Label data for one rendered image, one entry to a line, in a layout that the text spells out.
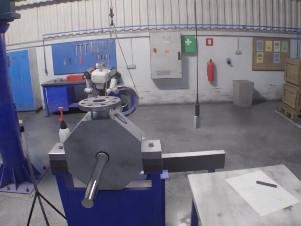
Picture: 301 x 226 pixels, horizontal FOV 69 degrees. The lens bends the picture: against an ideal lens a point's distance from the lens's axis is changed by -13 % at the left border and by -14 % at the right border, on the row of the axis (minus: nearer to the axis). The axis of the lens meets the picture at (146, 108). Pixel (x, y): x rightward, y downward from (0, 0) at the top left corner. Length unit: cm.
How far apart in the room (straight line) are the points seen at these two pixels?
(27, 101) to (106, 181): 572
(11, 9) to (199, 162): 264
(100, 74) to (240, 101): 412
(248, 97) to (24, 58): 601
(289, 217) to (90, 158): 121
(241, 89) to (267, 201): 521
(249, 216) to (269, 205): 17
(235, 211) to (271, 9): 660
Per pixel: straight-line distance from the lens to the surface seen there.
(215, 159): 206
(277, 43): 750
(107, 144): 150
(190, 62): 672
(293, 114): 604
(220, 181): 167
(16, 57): 711
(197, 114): 242
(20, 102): 727
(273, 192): 163
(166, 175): 188
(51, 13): 727
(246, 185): 167
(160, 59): 632
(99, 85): 365
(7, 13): 313
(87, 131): 150
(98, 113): 148
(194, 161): 202
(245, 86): 661
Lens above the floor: 177
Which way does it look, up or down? 16 degrees down
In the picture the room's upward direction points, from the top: 3 degrees counter-clockwise
